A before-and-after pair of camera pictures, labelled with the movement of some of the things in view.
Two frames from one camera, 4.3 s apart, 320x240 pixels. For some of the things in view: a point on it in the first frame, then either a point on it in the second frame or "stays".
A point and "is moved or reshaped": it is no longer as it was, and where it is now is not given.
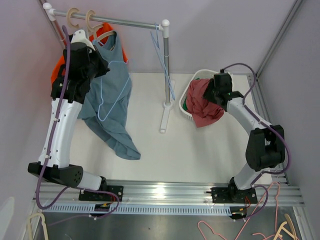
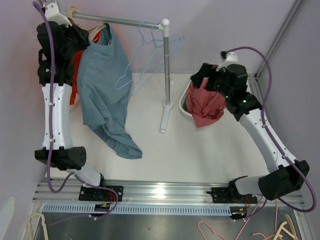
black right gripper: [207, 94] to [205, 71]
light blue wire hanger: [160, 54] to [159, 56]
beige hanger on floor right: [292, 235] stays
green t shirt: [184, 104] stays
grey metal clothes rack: [50, 14] stays
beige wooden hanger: [94, 28] is moved or reshaped
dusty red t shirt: [203, 112] stays
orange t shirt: [102, 30] is moved or reshaped
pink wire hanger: [251, 218] stays
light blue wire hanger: [121, 90] to [147, 71]
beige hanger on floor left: [43, 221] stays
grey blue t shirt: [106, 104] stays
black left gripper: [103, 64] to [83, 35]
